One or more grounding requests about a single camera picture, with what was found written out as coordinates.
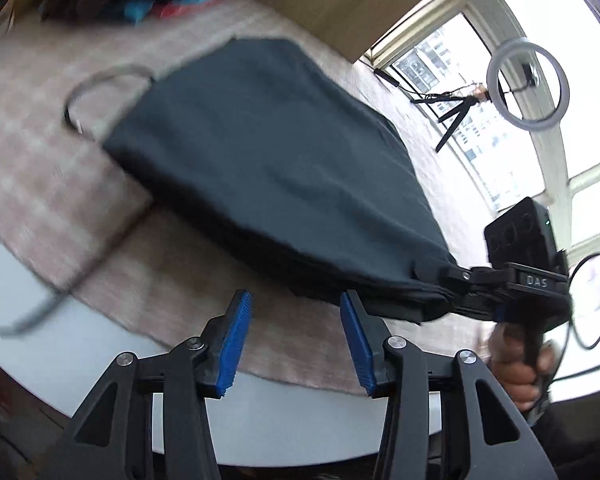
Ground white ring light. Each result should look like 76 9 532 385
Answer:
486 41 571 132

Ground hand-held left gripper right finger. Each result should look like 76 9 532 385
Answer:
340 290 559 480

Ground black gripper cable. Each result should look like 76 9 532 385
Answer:
552 252 600 383

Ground grey cord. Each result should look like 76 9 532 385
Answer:
0 62 156 336

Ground black tripod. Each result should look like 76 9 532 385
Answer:
410 85 488 153

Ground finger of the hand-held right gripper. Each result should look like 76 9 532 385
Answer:
412 264 506 293
447 292 506 322

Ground black pants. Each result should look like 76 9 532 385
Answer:
102 35 458 326

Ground person's right hand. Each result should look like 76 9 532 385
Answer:
489 321 557 413

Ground pink plaid bedsheet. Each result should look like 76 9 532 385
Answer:
0 0 496 396

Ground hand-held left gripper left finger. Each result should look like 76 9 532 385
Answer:
40 289 254 480

